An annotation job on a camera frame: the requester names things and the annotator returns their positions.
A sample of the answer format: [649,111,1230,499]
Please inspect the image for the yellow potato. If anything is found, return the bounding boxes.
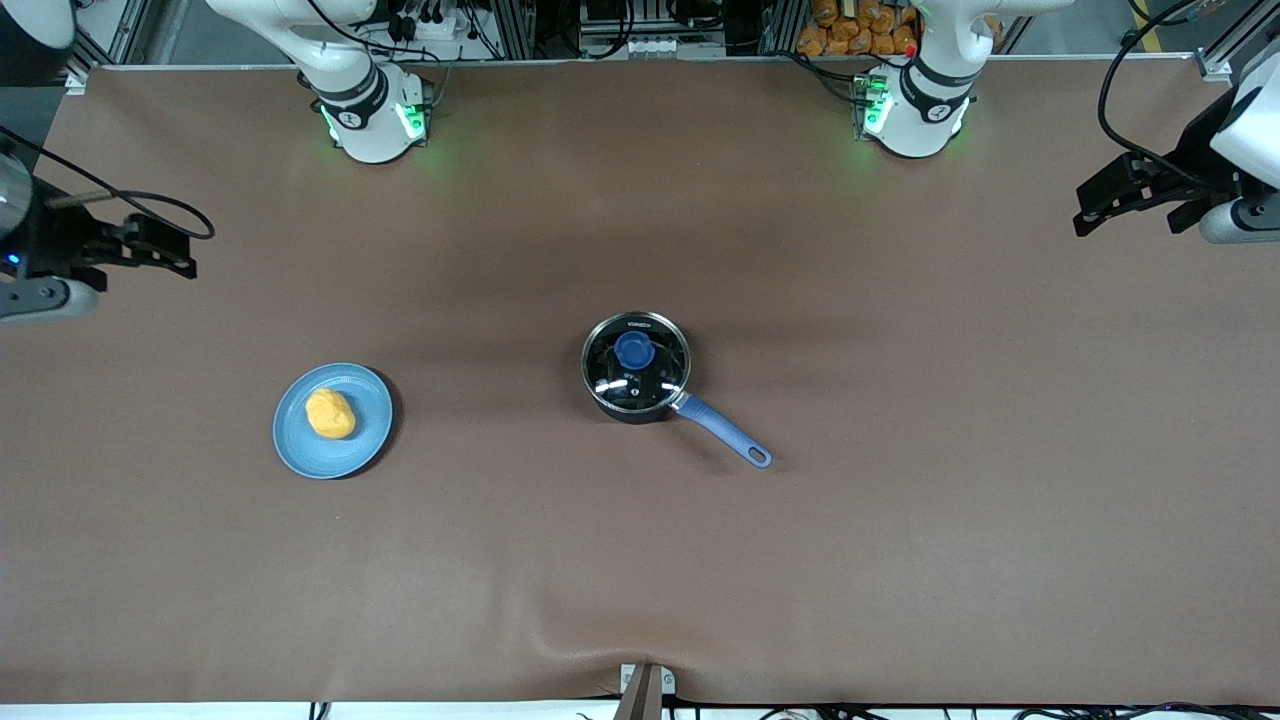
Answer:
[305,389,357,441]

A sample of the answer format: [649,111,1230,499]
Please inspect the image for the glass lid with blue knob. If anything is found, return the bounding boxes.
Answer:
[584,313,690,412]

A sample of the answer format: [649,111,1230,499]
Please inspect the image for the blue plate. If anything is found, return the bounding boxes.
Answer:
[273,362,395,480]

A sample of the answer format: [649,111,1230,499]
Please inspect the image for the pile of orange items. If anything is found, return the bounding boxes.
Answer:
[797,0,919,58]

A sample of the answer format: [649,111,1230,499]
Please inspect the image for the white power strip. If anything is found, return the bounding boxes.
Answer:
[385,0,473,43]

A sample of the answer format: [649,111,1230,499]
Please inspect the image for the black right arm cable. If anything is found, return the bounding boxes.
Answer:
[0,125,216,242]

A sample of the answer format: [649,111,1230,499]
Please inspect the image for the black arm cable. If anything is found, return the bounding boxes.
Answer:
[0,125,216,242]
[1097,0,1216,191]

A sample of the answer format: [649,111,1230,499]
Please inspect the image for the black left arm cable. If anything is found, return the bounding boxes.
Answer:
[1097,0,1216,191]

